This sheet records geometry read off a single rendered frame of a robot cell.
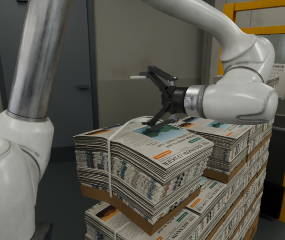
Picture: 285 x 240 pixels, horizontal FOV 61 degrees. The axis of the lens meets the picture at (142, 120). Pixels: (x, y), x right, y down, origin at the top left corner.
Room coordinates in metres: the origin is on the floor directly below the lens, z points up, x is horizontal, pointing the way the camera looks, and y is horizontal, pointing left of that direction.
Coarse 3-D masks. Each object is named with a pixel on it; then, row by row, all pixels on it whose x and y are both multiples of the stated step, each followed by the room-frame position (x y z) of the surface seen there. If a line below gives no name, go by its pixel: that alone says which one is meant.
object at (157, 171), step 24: (144, 144) 0.66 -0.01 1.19; (168, 144) 0.68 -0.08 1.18; (192, 144) 0.71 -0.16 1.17; (120, 168) 0.65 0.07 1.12; (144, 168) 0.59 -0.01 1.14; (168, 168) 0.55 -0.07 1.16; (192, 168) 0.68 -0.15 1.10; (120, 192) 0.64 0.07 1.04; (144, 192) 0.58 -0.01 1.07; (168, 192) 0.60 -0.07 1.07; (192, 192) 0.73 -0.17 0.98; (144, 216) 0.58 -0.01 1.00
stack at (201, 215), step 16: (256, 160) 1.47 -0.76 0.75; (240, 176) 1.21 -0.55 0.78; (208, 192) 0.97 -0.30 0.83; (224, 192) 1.02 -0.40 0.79; (240, 192) 1.23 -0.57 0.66; (96, 208) 0.85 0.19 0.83; (112, 208) 0.85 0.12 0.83; (192, 208) 0.86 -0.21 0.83; (208, 208) 0.88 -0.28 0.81; (224, 208) 1.06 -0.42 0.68; (240, 208) 1.24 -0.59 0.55; (96, 224) 0.79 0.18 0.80; (112, 224) 0.76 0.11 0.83; (128, 224) 0.76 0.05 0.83; (176, 224) 0.76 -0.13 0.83; (192, 224) 0.76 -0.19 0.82; (208, 224) 0.89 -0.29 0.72; (224, 224) 1.06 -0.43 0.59
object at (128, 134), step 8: (136, 128) 0.81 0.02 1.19; (144, 128) 0.81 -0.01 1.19; (160, 128) 0.81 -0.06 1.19; (104, 136) 0.71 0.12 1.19; (120, 136) 0.72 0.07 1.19; (128, 136) 0.72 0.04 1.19; (136, 136) 0.72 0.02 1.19; (104, 144) 0.70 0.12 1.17; (112, 144) 0.68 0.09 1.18; (120, 144) 0.66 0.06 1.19; (104, 152) 0.70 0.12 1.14; (112, 152) 0.68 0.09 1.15; (104, 160) 0.70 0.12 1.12; (112, 160) 0.67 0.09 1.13; (112, 168) 0.68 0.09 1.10; (112, 176) 0.67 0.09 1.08; (112, 184) 0.67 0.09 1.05; (112, 192) 0.67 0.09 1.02
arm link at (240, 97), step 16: (224, 80) 0.59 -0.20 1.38; (240, 80) 0.56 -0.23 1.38; (256, 80) 0.57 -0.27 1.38; (208, 96) 0.58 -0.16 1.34; (224, 96) 0.55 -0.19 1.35; (240, 96) 0.53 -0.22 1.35; (256, 96) 0.51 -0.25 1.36; (272, 96) 0.51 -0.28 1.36; (208, 112) 0.58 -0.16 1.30; (224, 112) 0.54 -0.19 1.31; (240, 112) 0.52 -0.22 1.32; (256, 112) 0.50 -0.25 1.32; (272, 112) 0.51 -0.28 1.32
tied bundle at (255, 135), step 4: (260, 124) 1.42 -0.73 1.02; (252, 128) 1.28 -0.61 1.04; (256, 128) 1.36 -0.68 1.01; (260, 128) 1.45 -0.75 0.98; (252, 132) 1.30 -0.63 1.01; (256, 132) 1.39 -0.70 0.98; (260, 132) 1.47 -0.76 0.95; (248, 136) 1.27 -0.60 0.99; (252, 136) 1.32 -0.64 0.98; (256, 136) 1.40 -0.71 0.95; (260, 136) 1.45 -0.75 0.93; (248, 140) 1.27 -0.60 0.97; (252, 140) 1.33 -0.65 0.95; (256, 140) 1.38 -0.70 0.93; (260, 140) 1.46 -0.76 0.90; (248, 144) 1.27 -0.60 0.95; (252, 144) 1.31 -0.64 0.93; (256, 144) 1.39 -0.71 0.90; (248, 148) 1.27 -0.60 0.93; (252, 148) 1.32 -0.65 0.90; (248, 152) 1.27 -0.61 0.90
